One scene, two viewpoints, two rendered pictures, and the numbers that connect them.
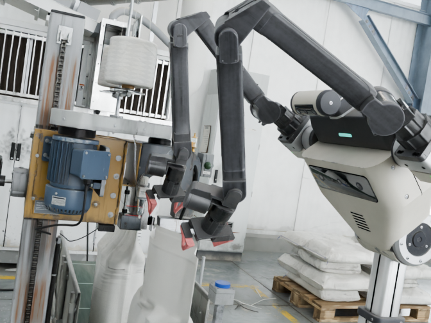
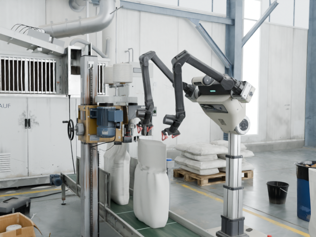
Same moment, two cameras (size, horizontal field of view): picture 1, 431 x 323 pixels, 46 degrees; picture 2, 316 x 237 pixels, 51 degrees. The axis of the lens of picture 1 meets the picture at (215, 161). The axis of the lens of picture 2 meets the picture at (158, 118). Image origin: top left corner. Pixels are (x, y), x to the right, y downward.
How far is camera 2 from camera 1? 1.15 m
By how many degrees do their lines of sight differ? 8
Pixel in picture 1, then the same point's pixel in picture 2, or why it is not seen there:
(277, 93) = (157, 72)
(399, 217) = (236, 117)
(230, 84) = (178, 80)
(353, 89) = (217, 76)
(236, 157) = (181, 103)
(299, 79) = (168, 62)
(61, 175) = (104, 122)
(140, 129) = (128, 99)
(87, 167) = (116, 117)
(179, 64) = (146, 72)
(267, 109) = not seen: hidden behind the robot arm
